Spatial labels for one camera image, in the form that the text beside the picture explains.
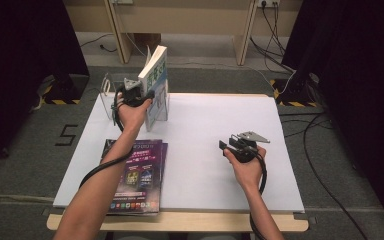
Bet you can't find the black power cable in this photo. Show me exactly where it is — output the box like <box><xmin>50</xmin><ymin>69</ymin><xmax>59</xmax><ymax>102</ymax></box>
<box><xmin>261</xmin><ymin>1</ymin><xmax>288</xmax><ymax>58</ymax></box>
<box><xmin>272</xmin><ymin>1</ymin><xmax>287</xmax><ymax>56</ymax></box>

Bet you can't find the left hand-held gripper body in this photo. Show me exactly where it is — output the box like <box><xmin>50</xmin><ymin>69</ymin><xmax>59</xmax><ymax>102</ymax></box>
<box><xmin>115</xmin><ymin>77</ymin><xmax>145</xmax><ymax>107</ymax></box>

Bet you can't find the right hand-held gripper cable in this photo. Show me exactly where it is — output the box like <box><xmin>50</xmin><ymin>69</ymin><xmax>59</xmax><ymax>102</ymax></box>
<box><xmin>248</xmin><ymin>148</ymin><xmax>269</xmax><ymax>240</ymax></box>

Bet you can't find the person's left hand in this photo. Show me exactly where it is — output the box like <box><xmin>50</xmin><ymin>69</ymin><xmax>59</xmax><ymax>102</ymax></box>
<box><xmin>114</xmin><ymin>93</ymin><xmax>153</xmax><ymax>133</ymax></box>

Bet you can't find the person's right hand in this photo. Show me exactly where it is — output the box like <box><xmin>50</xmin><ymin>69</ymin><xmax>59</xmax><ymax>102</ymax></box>
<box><xmin>223</xmin><ymin>145</ymin><xmax>268</xmax><ymax>194</ymax></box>

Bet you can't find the clear acrylic book rack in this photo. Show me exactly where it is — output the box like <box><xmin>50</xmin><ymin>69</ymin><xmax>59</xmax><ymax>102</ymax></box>
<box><xmin>99</xmin><ymin>73</ymin><xmax>171</xmax><ymax>122</ymax></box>

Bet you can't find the brown cardboard box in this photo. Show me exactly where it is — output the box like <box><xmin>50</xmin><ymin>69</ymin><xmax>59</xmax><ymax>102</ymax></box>
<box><xmin>133</xmin><ymin>32</ymin><xmax>163</xmax><ymax>50</ymax></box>

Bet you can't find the white wall socket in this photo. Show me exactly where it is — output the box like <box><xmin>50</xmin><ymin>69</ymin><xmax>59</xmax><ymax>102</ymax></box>
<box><xmin>257</xmin><ymin>0</ymin><xmax>281</xmax><ymax>8</ymax></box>

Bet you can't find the thick white book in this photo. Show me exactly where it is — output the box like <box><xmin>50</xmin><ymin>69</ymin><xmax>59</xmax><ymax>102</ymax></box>
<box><xmin>137</xmin><ymin>44</ymin><xmax>169</xmax><ymax>133</ymax></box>

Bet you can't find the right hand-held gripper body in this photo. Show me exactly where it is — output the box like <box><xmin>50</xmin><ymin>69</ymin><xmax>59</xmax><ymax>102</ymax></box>
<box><xmin>229</xmin><ymin>130</ymin><xmax>271</xmax><ymax>164</ymax></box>

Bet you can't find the left hand-held gripper cable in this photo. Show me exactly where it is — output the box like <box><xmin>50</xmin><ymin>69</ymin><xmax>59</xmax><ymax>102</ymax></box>
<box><xmin>79</xmin><ymin>84</ymin><xmax>131</xmax><ymax>189</ymax></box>

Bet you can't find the long black floor cable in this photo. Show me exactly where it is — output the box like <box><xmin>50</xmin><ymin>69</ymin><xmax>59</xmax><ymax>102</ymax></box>
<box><xmin>302</xmin><ymin>113</ymin><xmax>369</xmax><ymax>240</ymax></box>

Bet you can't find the beige wooden desk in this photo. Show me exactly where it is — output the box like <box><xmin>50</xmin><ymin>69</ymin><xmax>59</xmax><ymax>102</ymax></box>
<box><xmin>62</xmin><ymin>0</ymin><xmax>304</xmax><ymax>67</ymax></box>

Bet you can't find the hand-held gripper cable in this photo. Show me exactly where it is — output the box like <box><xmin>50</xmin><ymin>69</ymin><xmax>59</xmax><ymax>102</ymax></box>
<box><xmin>79</xmin><ymin>84</ymin><xmax>131</xmax><ymax>189</ymax></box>
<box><xmin>248</xmin><ymin>148</ymin><xmax>269</xmax><ymax>240</ymax></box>

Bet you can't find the purple and red-brown magazine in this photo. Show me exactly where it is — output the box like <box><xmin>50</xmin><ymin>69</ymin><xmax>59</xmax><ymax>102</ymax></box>
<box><xmin>101</xmin><ymin>139</ymin><xmax>164</xmax><ymax>215</ymax></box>

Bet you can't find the white table mat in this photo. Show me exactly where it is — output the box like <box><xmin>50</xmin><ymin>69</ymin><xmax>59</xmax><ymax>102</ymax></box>
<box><xmin>52</xmin><ymin>93</ymin><xmax>305</xmax><ymax>213</ymax></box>

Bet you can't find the black curtain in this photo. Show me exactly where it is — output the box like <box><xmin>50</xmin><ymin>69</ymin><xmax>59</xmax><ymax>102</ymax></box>
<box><xmin>280</xmin><ymin>0</ymin><xmax>384</xmax><ymax>231</ymax></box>
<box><xmin>0</xmin><ymin>0</ymin><xmax>91</xmax><ymax>176</ymax></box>

